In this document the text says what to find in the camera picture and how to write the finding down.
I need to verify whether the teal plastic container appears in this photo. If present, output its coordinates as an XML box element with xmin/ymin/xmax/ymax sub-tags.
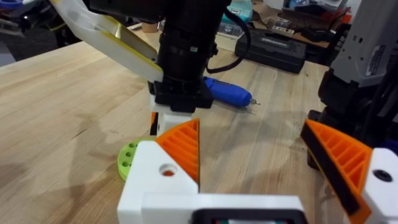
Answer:
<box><xmin>221</xmin><ymin>0</ymin><xmax>254</xmax><ymax>24</ymax></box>

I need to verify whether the brown tape roll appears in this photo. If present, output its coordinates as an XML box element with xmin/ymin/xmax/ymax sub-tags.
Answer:
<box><xmin>141</xmin><ymin>21</ymin><xmax>160</xmax><ymax>34</ymax></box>

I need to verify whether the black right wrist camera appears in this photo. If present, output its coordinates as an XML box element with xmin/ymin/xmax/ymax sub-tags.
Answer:
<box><xmin>83</xmin><ymin>0</ymin><xmax>166</xmax><ymax>24</ymax></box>

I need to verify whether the clear plastic box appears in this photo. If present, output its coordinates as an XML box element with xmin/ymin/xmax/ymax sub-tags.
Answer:
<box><xmin>217</xmin><ymin>21</ymin><xmax>247</xmax><ymax>39</ymax></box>

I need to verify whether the open cardboard box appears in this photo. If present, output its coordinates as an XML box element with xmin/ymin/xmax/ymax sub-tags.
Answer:
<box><xmin>251</xmin><ymin>0</ymin><xmax>351</xmax><ymax>49</ymax></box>

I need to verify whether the black tool case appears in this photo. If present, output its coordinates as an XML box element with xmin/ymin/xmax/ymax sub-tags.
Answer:
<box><xmin>234</xmin><ymin>29</ymin><xmax>308</xmax><ymax>75</ymax></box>

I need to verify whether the white orange left gripper left finger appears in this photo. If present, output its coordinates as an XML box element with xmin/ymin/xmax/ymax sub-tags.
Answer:
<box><xmin>117</xmin><ymin>118</ymin><xmax>200</xmax><ymax>224</ymax></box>

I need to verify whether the green disc with holes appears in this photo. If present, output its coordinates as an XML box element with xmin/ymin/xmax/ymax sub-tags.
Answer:
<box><xmin>117</xmin><ymin>138</ymin><xmax>156</xmax><ymax>182</ymax></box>

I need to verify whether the right wrist flat plate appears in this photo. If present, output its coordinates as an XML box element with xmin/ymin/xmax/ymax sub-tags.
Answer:
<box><xmin>49</xmin><ymin>0</ymin><xmax>165</xmax><ymax>83</ymax></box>

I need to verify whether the blue electric screwdriver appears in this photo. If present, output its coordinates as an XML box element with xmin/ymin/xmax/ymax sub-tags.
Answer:
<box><xmin>203</xmin><ymin>76</ymin><xmax>261</xmax><ymax>109</ymax></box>

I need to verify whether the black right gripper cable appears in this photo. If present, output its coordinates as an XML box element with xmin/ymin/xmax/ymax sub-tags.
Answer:
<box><xmin>206</xmin><ymin>7</ymin><xmax>252</xmax><ymax>75</ymax></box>

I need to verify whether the white orange left gripper right finger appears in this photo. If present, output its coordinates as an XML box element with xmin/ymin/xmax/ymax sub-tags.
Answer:
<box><xmin>300</xmin><ymin>119</ymin><xmax>398</xmax><ymax>224</ymax></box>

